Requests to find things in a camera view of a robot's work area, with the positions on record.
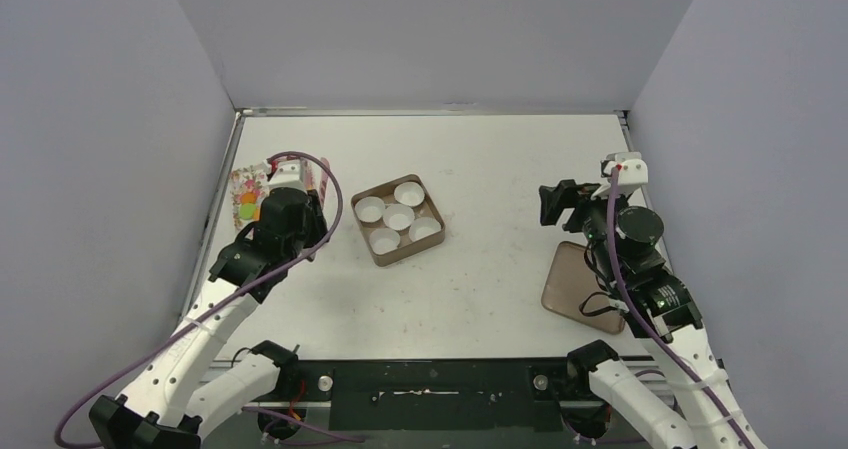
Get pink cat paw tongs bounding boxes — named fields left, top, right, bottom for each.
left=300, top=158, right=329, bottom=204

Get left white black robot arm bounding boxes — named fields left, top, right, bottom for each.
left=89, top=187, right=335, bottom=448

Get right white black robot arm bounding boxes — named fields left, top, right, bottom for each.
left=538, top=166, right=766, bottom=448

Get green round cookie left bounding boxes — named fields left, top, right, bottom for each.
left=237, top=203, right=260, bottom=221

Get orange cookie far left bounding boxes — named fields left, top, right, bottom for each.
left=239, top=192, right=258, bottom=204

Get floral cookie tray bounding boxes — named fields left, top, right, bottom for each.
left=229, top=163, right=269, bottom=231

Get brown box lid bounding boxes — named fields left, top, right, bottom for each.
left=541, top=241, right=625, bottom=335

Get white paper cup left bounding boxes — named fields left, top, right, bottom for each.
left=354, top=196, right=386, bottom=224

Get white paper cup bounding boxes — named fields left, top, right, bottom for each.
left=408, top=217, right=442, bottom=242
left=354, top=196, right=386, bottom=224
left=368, top=227, right=401, bottom=255
left=382, top=204, right=416, bottom=232
left=393, top=181, right=426, bottom=208

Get white paper cup front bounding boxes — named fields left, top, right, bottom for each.
left=368, top=227, right=401, bottom=255

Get brown square cookie box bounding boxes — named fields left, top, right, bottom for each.
left=350, top=174, right=447, bottom=267

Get white paper cup centre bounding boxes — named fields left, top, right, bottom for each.
left=382, top=204, right=416, bottom=232

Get white paper cup back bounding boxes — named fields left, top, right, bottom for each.
left=393, top=181, right=426, bottom=208

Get white paper cup right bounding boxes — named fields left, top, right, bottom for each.
left=408, top=217, right=442, bottom=242

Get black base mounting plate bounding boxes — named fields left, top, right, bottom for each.
left=258, top=358, right=612, bottom=435

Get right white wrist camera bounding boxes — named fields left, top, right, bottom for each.
left=591, top=152, right=649, bottom=200

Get aluminium frame rail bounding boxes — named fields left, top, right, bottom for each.
left=135, top=359, right=737, bottom=409

